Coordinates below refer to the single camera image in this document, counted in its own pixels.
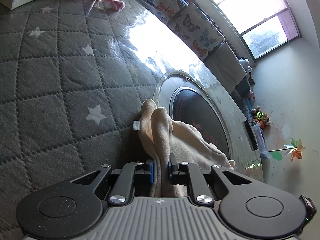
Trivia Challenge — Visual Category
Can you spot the cream knit garment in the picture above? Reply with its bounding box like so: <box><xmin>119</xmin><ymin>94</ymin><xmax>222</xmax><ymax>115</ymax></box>
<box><xmin>138</xmin><ymin>99</ymin><xmax>235</xmax><ymax>197</ymax></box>

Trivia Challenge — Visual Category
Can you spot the colourful paper pinwheel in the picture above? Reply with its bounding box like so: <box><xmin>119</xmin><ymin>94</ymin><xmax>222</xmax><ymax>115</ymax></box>
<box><xmin>267</xmin><ymin>138</ymin><xmax>306</xmax><ymax>161</ymax></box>

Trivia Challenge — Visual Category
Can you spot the round black hotpot burner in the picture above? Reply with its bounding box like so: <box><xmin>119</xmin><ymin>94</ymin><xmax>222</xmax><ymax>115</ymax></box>
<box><xmin>169</xmin><ymin>87</ymin><xmax>229</xmax><ymax>157</ymax></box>

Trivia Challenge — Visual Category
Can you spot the black comb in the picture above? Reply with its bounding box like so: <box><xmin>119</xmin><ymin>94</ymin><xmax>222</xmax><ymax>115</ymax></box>
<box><xmin>242</xmin><ymin>120</ymin><xmax>258</xmax><ymax>151</ymax></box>

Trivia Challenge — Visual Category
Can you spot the stuffed toys pile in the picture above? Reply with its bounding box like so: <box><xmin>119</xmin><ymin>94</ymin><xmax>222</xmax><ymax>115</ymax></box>
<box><xmin>251</xmin><ymin>106</ymin><xmax>271</xmax><ymax>130</ymax></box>

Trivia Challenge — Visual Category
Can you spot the plain beige cushion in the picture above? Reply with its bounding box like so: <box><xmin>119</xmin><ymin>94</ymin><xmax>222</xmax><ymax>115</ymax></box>
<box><xmin>204</xmin><ymin>42</ymin><xmax>246</xmax><ymax>94</ymax></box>

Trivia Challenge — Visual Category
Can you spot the white plush toy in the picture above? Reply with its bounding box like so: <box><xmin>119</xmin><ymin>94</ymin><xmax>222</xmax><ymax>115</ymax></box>
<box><xmin>239</xmin><ymin>58</ymin><xmax>252</xmax><ymax>78</ymax></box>

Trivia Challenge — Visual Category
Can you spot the right butterfly cushion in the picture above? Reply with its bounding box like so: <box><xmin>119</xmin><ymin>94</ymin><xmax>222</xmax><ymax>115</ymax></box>
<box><xmin>167</xmin><ymin>3</ymin><xmax>225</xmax><ymax>61</ymax></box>

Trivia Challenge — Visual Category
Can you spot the window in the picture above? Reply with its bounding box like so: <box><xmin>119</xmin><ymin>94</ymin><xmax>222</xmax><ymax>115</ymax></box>
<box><xmin>194</xmin><ymin>0</ymin><xmax>300</xmax><ymax>61</ymax></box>

